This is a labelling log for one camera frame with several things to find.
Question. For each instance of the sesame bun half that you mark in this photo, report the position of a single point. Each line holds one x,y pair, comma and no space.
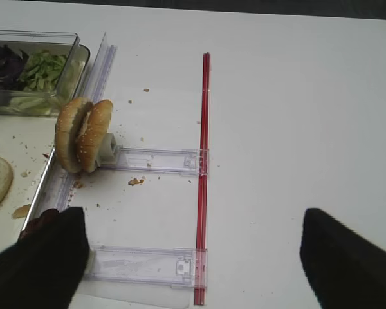
67,127
94,127

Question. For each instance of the right lower clear cross holder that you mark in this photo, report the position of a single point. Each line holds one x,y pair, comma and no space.
167,278

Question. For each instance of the right upper clear cross holder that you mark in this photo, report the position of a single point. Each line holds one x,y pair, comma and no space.
187,162

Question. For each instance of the stack of meat slices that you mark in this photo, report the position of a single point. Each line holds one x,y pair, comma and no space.
37,223

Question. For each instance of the white pusher block right upper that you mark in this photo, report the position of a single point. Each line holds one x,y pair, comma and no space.
108,151

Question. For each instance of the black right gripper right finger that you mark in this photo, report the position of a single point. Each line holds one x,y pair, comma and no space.
343,269

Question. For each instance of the shredded purple cabbage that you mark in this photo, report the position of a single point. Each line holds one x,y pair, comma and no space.
11,66

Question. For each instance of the white rectangular metal tray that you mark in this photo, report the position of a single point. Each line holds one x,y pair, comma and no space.
25,141

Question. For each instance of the green lettuce pieces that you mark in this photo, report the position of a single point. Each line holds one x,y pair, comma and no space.
46,72

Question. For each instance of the right red rail strip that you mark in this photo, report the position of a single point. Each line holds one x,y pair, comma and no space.
201,230

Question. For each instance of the clear plastic salad container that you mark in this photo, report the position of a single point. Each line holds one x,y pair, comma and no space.
57,43

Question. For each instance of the clear cross holder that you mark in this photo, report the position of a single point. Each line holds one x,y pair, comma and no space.
167,278
187,162

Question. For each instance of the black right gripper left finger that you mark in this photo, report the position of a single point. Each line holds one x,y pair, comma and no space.
44,269

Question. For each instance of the right sesame bun left half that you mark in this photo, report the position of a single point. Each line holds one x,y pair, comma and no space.
67,127

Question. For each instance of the right clear long rail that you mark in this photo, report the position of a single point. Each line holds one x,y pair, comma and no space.
93,91

